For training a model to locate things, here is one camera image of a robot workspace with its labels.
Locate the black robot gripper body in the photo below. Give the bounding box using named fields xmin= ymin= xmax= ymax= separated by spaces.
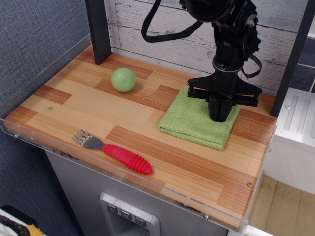
xmin=188 ymin=70 xmax=262 ymax=107

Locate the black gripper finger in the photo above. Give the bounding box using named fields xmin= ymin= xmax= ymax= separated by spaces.
xmin=208 ymin=97 xmax=221 ymax=122
xmin=220 ymin=100 xmax=233 ymax=122

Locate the green cloth napkin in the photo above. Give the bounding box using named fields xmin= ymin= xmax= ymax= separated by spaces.
xmin=158 ymin=87 xmax=241 ymax=150

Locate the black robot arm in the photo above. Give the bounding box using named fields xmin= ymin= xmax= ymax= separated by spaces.
xmin=179 ymin=0 xmax=262 ymax=122

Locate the white ribbed appliance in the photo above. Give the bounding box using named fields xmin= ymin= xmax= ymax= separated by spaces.
xmin=263 ymin=88 xmax=315 ymax=194

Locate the light green ball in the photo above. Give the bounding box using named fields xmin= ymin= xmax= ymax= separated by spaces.
xmin=111 ymin=68 xmax=136 ymax=92

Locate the grey cabinet with dispenser panel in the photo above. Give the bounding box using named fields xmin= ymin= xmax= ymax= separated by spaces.
xmin=46 ymin=151 xmax=228 ymax=236

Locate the yellow and black object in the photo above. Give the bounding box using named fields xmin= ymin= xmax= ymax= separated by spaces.
xmin=0 ymin=206 xmax=45 ymax=236

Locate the black flat ribbon cable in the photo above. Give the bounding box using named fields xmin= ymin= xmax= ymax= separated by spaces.
xmin=241 ymin=54 xmax=263 ymax=80

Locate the black braided sleeved cable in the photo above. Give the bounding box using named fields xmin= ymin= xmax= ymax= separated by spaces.
xmin=141 ymin=0 xmax=204 ymax=44

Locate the right dark metal post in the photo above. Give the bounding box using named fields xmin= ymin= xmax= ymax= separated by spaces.
xmin=270 ymin=0 xmax=315 ymax=117

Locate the dark metal post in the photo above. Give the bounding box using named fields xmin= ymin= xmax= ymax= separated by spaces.
xmin=85 ymin=0 xmax=112 ymax=65
xmin=270 ymin=0 xmax=315 ymax=117

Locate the red handled metal fork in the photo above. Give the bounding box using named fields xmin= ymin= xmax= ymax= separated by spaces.
xmin=72 ymin=129 xmax=153 ymax=175

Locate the left dark metal post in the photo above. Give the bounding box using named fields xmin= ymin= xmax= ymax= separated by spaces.
xmin=85 ymin=0 xmax=112 ymax=65

